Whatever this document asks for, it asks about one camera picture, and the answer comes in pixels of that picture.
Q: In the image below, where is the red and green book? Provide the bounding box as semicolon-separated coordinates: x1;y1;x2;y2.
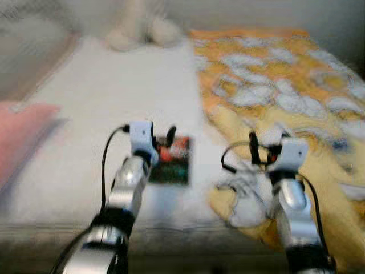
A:
149;136;192;186

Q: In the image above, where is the yellow cartoon egg blanket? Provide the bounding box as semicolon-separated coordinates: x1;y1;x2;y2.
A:
190;27;365;272

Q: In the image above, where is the white mattress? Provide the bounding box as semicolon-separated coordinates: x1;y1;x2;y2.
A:
0;34;229;229

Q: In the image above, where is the beige bed base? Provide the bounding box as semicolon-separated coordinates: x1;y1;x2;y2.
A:
0;224;286;274

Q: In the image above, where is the pink pillow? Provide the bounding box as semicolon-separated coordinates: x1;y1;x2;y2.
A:
0;102;62;192

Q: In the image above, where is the grey ornate patterned headboard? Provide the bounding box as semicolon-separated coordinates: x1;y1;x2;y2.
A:
0;0;80;100

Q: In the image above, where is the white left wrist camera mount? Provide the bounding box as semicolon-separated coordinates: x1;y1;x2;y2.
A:
129;120;155;156

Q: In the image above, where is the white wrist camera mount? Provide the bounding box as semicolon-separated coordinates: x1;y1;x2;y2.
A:
129;120;155;156
278;139;309;173

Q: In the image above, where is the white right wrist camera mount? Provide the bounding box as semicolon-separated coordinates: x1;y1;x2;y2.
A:
278;139;309;173

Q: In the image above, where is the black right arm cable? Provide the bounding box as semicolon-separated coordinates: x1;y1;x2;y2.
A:
221;142;329;257

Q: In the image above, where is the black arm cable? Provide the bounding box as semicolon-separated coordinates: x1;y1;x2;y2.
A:
51;124;131;274
221;142;329;257

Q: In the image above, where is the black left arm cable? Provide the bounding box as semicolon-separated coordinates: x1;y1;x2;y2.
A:
51;124;131;274

